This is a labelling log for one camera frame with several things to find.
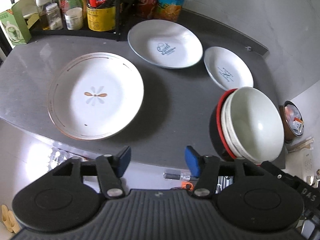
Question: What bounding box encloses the white air fryer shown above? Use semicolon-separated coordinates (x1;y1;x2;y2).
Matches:
284;148;319;188

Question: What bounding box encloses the red and black bowl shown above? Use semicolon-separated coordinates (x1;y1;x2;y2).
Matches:
209;89;236;161

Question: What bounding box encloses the white plate blue script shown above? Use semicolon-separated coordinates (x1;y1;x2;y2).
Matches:
127;20;203;69

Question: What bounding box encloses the large soy sauce bottle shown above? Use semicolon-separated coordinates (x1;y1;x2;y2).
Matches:
87;0;123;32

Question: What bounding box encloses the small white pill bottle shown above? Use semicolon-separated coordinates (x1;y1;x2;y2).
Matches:
65;7;84;30

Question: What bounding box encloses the brown pot with packets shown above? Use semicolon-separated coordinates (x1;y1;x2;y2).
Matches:
279;101;304;143

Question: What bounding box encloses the white ceramic bowl front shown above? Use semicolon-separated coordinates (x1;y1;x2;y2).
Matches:
227;87;284;163

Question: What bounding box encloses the white ceramic bowl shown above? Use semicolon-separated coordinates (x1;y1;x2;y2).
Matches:
227;87;284;163
220;90;261;166

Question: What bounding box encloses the small white bakery plate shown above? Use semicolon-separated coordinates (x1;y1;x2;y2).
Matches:
203;47;254;91

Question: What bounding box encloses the clear salt jar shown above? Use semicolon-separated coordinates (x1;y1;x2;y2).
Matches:
46;3;63;30

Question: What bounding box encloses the green tissue box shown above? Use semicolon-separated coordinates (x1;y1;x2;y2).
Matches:
1;0;39;46

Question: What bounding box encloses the large flower pattern plate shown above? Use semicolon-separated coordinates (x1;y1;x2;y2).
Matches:
48;52;144;141

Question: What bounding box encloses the black metal spice rack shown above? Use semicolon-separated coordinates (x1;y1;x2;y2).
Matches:
1;0;132;45

